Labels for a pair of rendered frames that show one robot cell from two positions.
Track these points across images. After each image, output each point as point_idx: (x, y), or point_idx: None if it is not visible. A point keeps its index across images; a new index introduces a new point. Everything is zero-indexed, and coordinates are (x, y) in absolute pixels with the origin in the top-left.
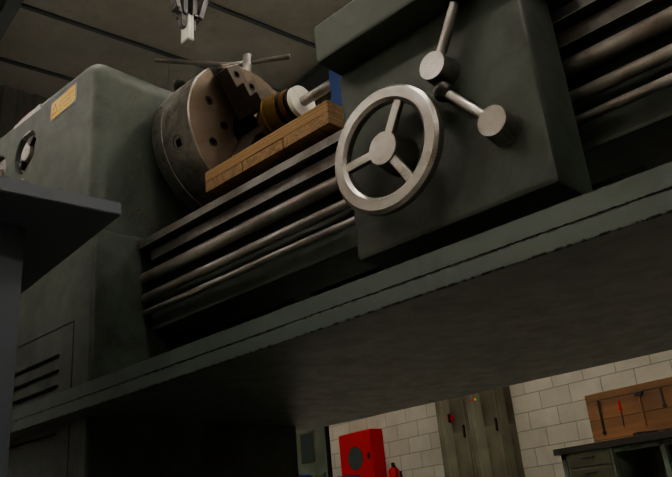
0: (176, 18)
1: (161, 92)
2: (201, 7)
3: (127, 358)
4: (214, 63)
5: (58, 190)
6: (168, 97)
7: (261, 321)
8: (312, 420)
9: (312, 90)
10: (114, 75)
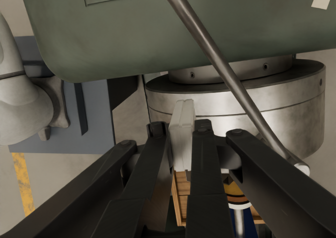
0: (150, 125)
1: (154, 71)
2: (253, 204)
3: None
4: (249, 117)
5: (93, 153)
6: (152, 104)
7: None
8: None
9: (234, 213)
10: (81, 82)
